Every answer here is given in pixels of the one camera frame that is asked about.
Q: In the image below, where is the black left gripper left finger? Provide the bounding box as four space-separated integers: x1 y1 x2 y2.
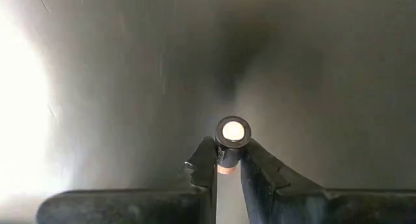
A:
35 136 218 224

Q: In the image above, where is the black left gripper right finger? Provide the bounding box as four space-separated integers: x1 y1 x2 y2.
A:
239 138 416 224

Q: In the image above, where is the black copper-top battery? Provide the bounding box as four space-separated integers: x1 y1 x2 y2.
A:
214 116 252 175

